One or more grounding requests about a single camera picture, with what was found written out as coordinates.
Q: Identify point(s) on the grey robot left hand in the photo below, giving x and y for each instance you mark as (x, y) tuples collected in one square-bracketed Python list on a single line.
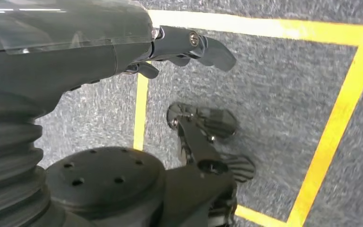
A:
[(59, 56)]

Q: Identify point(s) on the yellow floor tape square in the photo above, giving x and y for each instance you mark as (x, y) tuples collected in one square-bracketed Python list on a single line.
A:
[(336, 125)]

